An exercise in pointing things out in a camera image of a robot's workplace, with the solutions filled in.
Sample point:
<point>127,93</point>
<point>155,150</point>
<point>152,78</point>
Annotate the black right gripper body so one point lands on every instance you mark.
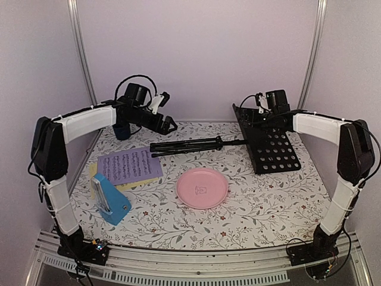
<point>268,123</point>

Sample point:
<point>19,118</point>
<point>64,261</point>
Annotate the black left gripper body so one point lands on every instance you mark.
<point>140,119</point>

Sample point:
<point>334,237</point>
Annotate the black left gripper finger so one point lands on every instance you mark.
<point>169,123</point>
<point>166,131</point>

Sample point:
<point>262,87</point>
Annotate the black music stand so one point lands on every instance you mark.
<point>269,150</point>

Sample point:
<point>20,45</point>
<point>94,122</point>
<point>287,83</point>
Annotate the purple sheet music page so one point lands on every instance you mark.
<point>129,166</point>

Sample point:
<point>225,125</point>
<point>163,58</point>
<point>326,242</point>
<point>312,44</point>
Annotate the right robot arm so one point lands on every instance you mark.
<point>354,162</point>

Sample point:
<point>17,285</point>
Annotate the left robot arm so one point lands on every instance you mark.
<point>138,106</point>

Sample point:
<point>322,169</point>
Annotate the dark blue cup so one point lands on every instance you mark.
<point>121,132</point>

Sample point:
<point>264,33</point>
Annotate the pink plate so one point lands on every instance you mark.
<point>202,188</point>

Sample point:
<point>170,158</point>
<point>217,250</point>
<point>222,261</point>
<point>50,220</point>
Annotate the yellow sheet music page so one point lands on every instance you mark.
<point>122,187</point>

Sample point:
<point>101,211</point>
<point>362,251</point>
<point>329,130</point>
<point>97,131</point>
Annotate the floral table mat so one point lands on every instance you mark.
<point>259,210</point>

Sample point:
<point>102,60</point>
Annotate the blue metronome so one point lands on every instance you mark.
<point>111,203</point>

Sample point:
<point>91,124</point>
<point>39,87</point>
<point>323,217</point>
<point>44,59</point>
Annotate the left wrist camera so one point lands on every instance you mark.
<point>158,101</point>

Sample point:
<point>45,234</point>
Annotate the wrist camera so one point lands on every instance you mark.
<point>158,101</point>
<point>261,103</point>

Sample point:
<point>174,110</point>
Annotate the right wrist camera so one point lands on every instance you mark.
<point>261,103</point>

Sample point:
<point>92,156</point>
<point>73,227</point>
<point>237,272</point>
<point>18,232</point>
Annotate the right aluminium frame post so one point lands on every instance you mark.
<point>315,45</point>

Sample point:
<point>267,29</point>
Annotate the aluminium frame post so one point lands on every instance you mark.
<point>315,45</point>
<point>78,39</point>

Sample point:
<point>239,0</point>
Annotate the left aluminium frame post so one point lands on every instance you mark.
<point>78,39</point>

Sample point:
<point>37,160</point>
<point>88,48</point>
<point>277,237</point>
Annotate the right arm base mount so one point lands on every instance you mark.
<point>318,262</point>

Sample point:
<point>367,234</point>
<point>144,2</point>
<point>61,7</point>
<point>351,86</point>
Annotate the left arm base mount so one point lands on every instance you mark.
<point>74,246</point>

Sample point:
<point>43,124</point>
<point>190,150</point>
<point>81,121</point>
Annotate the aluminium front rail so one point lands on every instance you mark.
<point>140,266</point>

